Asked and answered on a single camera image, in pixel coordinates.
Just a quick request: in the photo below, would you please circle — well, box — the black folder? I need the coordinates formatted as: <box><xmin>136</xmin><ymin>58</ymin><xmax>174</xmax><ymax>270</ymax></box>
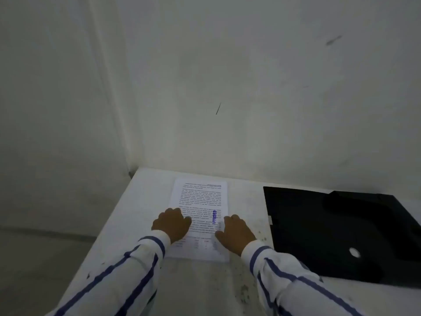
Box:
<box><xmin>263</xmin><ymin>186</ymin><xmax>421</xmax><ymax>289</ymax></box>

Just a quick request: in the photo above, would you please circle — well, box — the white printed paper sheet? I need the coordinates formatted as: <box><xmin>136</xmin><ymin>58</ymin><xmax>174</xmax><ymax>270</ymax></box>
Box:
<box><xmin>165</xmin><ymin>176</ymin><xmax>230</xmax><ymax>263</ymax></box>

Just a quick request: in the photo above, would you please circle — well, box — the person's right forearm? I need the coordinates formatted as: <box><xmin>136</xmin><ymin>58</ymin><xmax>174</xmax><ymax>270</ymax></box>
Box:
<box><xmin>241</xmin><ymin>240</ymin><xmax>366</xmax><ymax>316</ymax></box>

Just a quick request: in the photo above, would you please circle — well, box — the person's left forearm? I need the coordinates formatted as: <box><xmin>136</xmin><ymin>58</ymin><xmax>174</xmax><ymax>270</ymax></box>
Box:
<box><xmin>45</xmin><ymin>230</ymin><xmax>171</xmax><ymax>316</ymax></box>

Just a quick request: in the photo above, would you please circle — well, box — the person's right hand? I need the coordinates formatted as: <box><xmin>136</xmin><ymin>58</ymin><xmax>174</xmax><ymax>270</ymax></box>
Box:
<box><xmin>214</xmin><ymin>214</ymin><xmax>258</xmax><ymax>257</ymax></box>

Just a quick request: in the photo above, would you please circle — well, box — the person's left hand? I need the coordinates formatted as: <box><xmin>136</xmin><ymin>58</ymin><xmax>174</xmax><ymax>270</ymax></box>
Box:
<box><xmin>151</xmin><ymin>207</ymin><xmax>193</xmax><ymax>245</ymax></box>

